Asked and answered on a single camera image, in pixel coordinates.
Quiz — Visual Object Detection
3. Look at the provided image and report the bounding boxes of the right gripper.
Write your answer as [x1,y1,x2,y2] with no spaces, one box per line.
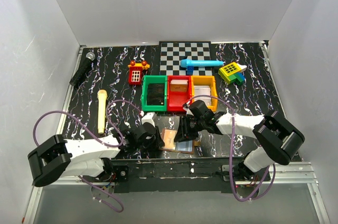
[174,115,205,142]

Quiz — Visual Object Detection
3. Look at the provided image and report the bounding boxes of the copper credit card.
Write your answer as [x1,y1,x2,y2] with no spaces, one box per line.
[162,128,177,150]

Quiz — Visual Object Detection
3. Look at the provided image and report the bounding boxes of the brown leather card holder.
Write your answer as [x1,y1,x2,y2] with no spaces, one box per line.
[160,141,195,154]

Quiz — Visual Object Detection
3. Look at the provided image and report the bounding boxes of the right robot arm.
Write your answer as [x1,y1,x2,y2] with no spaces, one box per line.
[174,108,305,181]

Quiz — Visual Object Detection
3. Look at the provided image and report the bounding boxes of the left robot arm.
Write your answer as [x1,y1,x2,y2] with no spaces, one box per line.
[27,122,164,187]

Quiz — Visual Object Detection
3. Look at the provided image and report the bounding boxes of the white printed card stack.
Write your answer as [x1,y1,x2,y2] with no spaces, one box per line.
[194,85,212,106]

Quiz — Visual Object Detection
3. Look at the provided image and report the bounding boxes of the black card stack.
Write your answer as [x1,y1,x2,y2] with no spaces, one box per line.
[147,83,165,106]

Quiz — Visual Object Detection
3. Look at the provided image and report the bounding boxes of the red plastic bin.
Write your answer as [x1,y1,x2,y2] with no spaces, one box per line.
[167,76,192,113]

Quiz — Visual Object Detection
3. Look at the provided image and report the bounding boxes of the yellow plastic bin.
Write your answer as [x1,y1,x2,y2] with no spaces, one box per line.
[191,76,218,111]

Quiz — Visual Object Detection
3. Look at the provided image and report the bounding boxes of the green plastic bin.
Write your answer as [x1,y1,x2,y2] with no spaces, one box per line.
[141,76,167,112]

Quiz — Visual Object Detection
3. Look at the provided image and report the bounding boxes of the blue toy brick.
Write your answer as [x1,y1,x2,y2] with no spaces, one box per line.
[185,67,194,76]

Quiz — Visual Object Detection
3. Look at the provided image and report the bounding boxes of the blue toy microphone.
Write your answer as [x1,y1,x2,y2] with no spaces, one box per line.
[180,59,224,68]

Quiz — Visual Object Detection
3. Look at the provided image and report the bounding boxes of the red toy phone booth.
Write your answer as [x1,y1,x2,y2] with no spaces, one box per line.
[128,60,150,85]

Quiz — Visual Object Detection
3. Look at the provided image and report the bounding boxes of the yellow green toy block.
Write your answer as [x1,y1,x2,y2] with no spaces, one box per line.
[218,62,247,86]

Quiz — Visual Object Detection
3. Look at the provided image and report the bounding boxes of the checkered board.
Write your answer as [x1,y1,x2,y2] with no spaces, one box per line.
[159,41,211,76]

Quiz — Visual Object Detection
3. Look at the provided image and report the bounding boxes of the cream toy microphone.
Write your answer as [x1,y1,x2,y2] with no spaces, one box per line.
[97,89,108,134]

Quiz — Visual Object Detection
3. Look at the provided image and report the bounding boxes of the black microphone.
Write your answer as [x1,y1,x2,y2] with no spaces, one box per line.
[69,52,96,88]

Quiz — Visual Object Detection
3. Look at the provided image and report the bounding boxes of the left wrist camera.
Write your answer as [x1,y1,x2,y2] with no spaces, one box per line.
[141,112,157,127]

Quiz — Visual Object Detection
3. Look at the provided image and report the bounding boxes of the black base frame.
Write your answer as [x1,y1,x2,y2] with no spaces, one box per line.
[81,157,262,194]

